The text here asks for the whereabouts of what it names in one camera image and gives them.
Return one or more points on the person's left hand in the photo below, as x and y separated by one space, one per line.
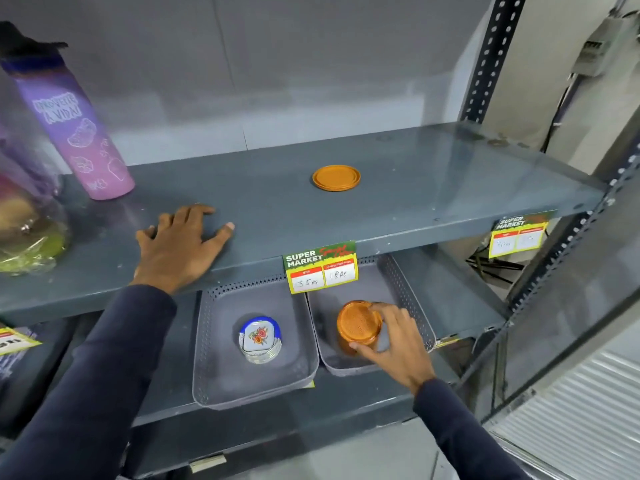
172 254

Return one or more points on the person's right hand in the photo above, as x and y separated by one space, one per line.
402 352

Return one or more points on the person's left middle finger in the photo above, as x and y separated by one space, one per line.
186 214

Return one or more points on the person's left little finger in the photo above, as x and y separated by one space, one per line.
145 235

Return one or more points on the person's right thumb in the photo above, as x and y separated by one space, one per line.
364 348

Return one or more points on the person's left thumb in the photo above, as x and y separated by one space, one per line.
220 235

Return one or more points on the orange plastic jar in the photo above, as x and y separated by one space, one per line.
356 322

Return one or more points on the person's left forearm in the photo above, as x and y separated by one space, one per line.
95 389

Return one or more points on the person's right forearm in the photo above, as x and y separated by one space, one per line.
460 434

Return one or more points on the grey perforated plastic tray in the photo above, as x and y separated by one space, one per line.
225 379
325 314

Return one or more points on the green yellow price tag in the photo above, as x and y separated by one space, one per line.
517 237
320 267
15 339

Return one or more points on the grey metal shelf board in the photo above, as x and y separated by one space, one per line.
450 299
425 184

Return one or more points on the glass jar with floral lid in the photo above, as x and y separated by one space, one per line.
260 337

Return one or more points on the clear plastic bag of goods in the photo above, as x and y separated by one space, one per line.
25 224

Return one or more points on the purple printed water bottle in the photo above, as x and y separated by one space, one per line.
75 129

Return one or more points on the orange round lid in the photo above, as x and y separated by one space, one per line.
336 177

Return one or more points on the small white shelf label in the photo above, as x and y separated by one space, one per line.
207 463

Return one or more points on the glass display door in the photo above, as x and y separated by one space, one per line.
575 344

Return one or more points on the dark perforated shelf upright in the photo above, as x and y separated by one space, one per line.
492 54
575 234

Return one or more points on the grey electrical box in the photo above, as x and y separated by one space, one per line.
602 44

